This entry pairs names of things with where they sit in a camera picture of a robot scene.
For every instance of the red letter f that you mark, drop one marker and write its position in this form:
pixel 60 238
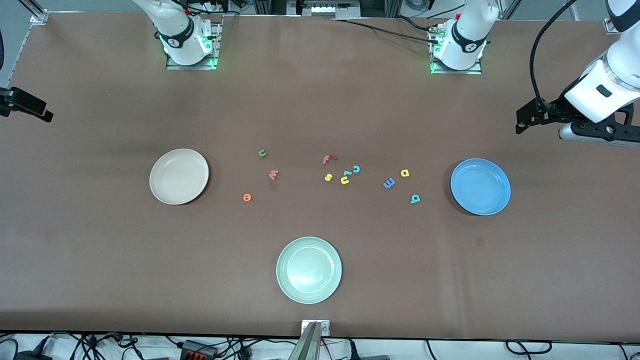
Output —
pixel 327 159

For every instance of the aluminium frame post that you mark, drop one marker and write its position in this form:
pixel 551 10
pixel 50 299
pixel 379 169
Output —
pixel 611 26
pixel 34 12

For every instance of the beige brown plate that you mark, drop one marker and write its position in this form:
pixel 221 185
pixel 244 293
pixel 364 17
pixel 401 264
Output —
pixel 179 176

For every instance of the blue letter m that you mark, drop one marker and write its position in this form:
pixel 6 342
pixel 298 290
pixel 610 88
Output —
pixel 389 183

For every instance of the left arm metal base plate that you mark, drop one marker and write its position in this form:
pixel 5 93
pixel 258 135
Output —
pixel 475 71

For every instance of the aluminium camera mount profile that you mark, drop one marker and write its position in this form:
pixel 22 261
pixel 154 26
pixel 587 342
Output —
pixel 312 342

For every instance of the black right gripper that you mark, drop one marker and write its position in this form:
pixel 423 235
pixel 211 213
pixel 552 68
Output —
pixel 20 101

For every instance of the grey equipment box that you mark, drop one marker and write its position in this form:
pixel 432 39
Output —
pixel 325 9

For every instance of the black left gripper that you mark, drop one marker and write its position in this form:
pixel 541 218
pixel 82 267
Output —
pixel 552 110

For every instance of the pale green plate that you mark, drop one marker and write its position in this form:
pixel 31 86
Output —
pixel 309 270

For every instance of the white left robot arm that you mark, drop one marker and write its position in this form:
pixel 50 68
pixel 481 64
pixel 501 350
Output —
pixel 467 35

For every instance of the red letter w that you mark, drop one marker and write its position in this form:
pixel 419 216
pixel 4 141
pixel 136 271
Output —
pixel 273 175

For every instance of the blue plate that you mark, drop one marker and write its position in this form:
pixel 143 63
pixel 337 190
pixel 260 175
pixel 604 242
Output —
pixel 480 187

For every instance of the black orange power strip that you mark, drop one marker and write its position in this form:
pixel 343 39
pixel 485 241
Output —
pixel 197 350

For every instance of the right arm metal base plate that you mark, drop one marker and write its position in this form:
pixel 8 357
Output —
pixel 216 45

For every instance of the teal letter q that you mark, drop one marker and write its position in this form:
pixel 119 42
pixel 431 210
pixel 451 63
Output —
pixel 415 199

